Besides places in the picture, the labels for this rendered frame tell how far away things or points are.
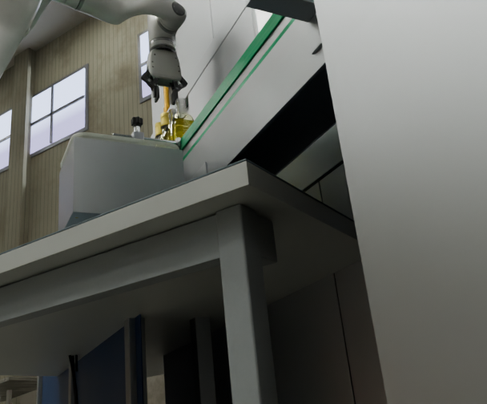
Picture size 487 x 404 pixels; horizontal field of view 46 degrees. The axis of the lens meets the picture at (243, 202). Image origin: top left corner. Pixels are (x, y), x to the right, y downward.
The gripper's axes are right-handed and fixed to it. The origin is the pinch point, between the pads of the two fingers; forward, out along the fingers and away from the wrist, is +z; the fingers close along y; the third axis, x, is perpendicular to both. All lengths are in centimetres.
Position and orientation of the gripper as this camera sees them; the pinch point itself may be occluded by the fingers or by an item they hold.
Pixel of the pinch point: (165, 96)
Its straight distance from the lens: 175.5
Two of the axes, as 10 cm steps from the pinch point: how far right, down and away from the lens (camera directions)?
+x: 4.2, -3.8, -8.3
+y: -9.0, -0.7, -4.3
